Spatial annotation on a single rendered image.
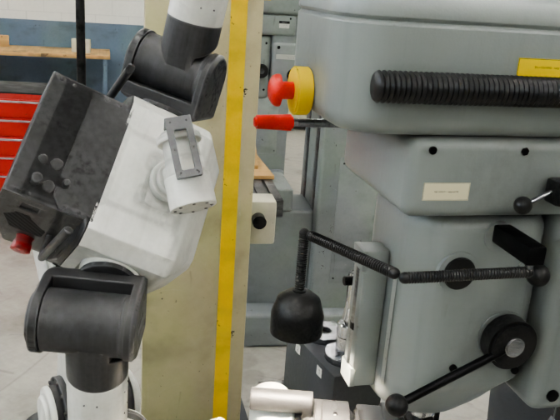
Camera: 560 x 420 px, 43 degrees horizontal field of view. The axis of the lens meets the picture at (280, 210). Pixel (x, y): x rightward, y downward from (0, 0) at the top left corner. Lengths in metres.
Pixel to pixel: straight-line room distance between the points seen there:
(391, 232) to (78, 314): 0.44
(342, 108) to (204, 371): 2.33
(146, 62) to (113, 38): 8.70
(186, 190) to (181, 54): 0.27
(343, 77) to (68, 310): 0.49
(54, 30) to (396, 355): 9.12
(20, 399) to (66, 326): 2.53
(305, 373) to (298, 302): 0.63
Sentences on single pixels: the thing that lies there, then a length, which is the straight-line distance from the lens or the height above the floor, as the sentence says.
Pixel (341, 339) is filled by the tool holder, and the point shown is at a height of 1.20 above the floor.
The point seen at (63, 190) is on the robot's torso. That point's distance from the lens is 1.03.
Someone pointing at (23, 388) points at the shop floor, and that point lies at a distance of 3.60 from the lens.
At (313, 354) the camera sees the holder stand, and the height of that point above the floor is 1.15.
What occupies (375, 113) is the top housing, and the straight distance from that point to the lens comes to 0.79.
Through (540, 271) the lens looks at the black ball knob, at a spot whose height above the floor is 1.56.
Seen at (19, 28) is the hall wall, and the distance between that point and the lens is 9.93.
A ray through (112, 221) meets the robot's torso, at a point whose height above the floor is 1.55.
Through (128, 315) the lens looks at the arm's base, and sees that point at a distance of 0.99.
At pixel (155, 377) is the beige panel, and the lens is 3.02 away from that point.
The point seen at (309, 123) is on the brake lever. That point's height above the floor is 1.70.
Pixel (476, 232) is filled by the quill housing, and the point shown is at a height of 1.60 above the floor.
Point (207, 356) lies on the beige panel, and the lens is 3.00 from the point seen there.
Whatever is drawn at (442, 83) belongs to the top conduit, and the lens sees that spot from 0.77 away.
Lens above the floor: 1.89
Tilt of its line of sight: 18 degrees down
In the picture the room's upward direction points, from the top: 4 degrees clockwise
